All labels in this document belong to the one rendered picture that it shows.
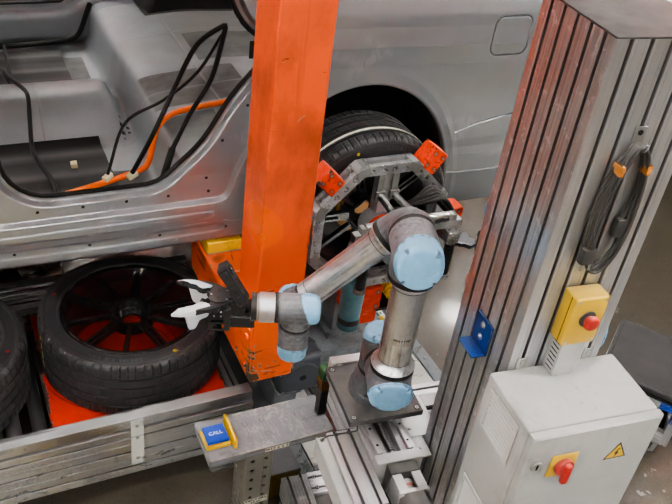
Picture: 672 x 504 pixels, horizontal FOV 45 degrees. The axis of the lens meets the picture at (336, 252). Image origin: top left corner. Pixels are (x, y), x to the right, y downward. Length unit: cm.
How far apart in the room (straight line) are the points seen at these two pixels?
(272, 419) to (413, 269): 107
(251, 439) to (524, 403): 111
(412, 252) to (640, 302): 282
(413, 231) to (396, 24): 115
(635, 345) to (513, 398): 184
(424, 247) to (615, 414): 56
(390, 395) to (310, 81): 84
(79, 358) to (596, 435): 173
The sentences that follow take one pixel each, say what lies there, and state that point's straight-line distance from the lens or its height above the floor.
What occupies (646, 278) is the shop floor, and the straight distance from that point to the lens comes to 476.
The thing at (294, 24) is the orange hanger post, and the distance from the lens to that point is 211.
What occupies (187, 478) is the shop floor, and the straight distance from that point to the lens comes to 318.
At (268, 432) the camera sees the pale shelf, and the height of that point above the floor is 45.
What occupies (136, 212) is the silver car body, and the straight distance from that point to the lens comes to 286.
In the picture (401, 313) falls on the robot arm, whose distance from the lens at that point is 197.
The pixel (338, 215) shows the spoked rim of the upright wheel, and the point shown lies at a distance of 301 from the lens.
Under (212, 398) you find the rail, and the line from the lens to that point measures 291.
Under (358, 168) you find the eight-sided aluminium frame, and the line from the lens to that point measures 281.
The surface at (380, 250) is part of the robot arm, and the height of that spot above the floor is 134.
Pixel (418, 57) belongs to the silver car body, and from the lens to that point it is 299.
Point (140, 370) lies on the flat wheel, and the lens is 286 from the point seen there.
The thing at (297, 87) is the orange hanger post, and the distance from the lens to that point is 218.
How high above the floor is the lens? 249
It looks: 35 degrees down
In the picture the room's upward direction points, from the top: 8 degrees clockwise
